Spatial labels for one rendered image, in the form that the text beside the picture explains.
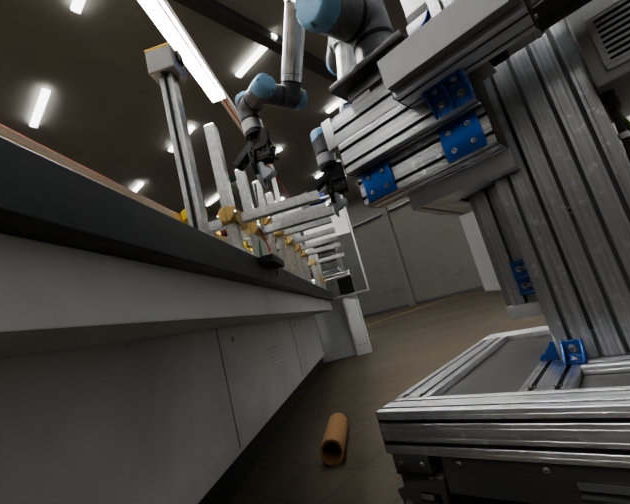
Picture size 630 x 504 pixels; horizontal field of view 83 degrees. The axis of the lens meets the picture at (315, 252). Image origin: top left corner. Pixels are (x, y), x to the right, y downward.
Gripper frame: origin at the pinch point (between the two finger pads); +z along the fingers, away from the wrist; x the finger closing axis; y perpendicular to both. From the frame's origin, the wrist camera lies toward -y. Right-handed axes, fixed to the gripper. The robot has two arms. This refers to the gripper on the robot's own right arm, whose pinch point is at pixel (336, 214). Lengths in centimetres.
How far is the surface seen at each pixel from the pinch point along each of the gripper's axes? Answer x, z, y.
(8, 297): -103, 27, -32
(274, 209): -26.4, 0.1, -18.4
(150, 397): -53, 44, -52
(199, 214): -57, 6, -31
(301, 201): -26.4, 0.1, -9.4
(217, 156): -30.7, -20.9, -31.3
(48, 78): 374, -489, -423
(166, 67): -58, -33, -31
